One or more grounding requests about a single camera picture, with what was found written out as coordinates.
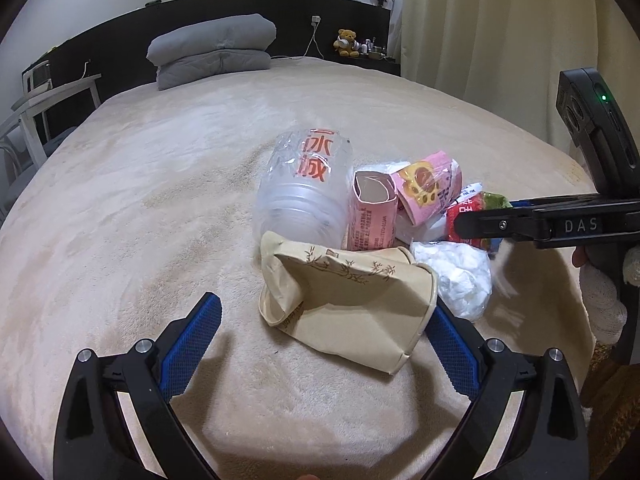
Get brown teddy bear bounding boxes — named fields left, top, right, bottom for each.
left=334, top=29, right=360, bottom=57

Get white charger with cable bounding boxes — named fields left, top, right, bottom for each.
left=270, top=16, right=321, bottom=61

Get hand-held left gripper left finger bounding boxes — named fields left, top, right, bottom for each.
left=52, top=292, right=223, bottom=480

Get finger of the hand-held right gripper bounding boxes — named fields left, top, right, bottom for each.
left=510, top=194, right=601, bottom=209
left=457, top=207, right=538, bottom=250

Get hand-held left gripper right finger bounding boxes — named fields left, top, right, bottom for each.
left=420, top=300, right=591, bottom=480

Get smooth grey pillow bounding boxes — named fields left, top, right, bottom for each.
left=146, top=13, right=277, bottom=67

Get cluster of small bottles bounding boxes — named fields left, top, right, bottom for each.
left=357, top=37, right=388, bottom=59

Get pink snack wrapper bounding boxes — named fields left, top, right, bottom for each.
left=390, top=149, right=463, bottom=226

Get quilted grey pillow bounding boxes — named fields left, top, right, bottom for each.
left=156, top=50, right=272, bottom=92

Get pink paper carton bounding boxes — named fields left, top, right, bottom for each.
left=342, top=170, right=399, bottom=252

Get clear plastic cup red print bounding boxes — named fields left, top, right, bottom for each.
left=254, top=127, right=355, bottom=251

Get black headboard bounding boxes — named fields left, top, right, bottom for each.
left=22, top=0, right=401, bottom=146

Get person's right hand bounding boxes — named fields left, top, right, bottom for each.
left=571, top=246, right=629, bottom=346

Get white chair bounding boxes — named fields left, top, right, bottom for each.
left=0, top=74, right=102, bottom=211

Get cream curtain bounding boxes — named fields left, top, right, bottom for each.
left=390, top=0, right=640, bottom=171

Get crumpled white tissue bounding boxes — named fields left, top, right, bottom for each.
left=410, top=240, right=493, bottom=321

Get white small appliance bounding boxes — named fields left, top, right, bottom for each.
left=22, top=60, right=53, bottom=93

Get person's brown fleece pants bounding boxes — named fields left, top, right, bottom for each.
left=580, top=340, right=640, bottom=466

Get beige paper bag bamboo print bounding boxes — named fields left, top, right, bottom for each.
left=257, top=230, right=439, bottom=376

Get red snack packet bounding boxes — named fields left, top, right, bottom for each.
left=445, top=182, right=513, bottom=253

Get beige plush bed blanket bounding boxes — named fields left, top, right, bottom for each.
left=0, top=55, right=601, bottom=480

